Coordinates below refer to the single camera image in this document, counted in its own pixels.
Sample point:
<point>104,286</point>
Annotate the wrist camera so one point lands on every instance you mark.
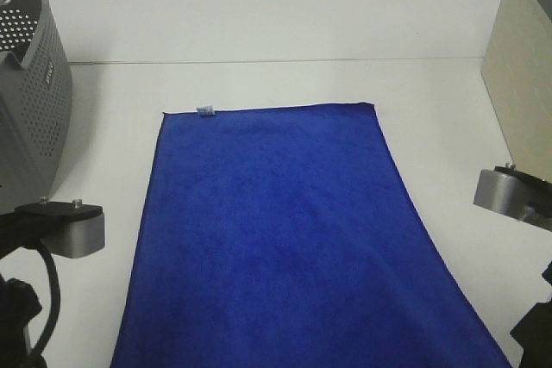
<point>72,230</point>
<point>507,191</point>

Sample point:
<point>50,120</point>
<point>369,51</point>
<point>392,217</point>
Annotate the grey perforated plastic basket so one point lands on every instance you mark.
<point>36,101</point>

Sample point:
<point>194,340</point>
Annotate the beige plastic bin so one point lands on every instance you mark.
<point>517,73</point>

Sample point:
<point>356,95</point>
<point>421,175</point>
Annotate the blue microfibre towel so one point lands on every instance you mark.
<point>285,237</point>

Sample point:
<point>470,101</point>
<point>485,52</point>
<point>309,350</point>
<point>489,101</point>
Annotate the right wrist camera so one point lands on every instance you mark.
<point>507,191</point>

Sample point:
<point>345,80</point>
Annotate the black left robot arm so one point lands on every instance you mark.
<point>19,305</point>

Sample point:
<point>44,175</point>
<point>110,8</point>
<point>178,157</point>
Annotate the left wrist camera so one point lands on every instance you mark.
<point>72,230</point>

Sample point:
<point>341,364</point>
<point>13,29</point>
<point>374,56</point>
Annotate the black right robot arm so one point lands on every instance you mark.
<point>533,334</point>

